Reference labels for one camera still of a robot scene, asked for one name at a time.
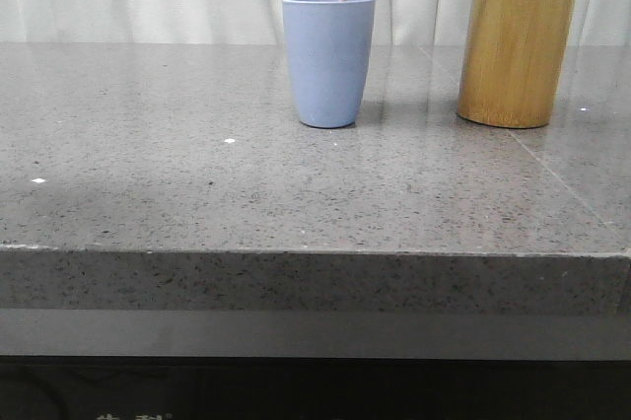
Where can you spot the blue plastic cup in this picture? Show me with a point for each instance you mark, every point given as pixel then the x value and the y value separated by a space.
pixel 328 45

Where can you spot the bamboo cylinder holder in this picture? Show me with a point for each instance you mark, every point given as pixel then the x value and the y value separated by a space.
pixel 512 62

